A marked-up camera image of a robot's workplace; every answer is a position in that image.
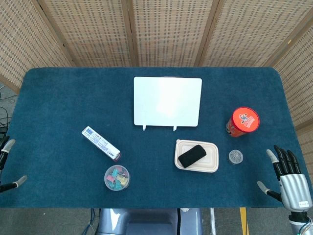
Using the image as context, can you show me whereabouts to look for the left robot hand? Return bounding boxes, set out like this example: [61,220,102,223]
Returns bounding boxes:
[0,136,28,194]

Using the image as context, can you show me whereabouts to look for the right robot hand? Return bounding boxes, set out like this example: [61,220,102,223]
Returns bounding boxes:
[256,144,310,212]

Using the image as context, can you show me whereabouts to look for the black eraser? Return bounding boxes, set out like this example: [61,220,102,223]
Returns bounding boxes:
[178,144,207,169]

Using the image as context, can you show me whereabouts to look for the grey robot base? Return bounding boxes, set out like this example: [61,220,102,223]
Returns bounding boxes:
[97,208,204,235]

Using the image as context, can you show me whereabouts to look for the beige food container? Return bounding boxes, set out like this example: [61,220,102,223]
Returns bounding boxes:
[174,139,220,173]

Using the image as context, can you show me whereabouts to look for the white board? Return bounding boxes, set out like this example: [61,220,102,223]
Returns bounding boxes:
[133,76,203,132]

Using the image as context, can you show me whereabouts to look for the small clear lid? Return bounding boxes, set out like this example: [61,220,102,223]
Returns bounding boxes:
[228,149,244,165]

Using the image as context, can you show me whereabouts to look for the red snack canister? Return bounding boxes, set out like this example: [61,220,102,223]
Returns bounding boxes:
[225,106,261,138]

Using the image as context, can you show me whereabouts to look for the blue table mat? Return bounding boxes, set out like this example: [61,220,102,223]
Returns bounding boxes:
[0,67,313,209]

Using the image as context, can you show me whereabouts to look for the white and blue long box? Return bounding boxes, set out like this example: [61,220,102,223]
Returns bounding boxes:
[81,126,121,162]

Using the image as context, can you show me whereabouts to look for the clear tub of binder clips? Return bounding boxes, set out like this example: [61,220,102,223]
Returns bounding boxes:
[104,164,131,190]

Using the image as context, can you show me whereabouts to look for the bamboo folding screen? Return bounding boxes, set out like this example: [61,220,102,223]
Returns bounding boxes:
[0,0,313,172]

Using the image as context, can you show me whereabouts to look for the black floor cables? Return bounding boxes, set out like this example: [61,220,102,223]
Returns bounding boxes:
[0,85,18,140]

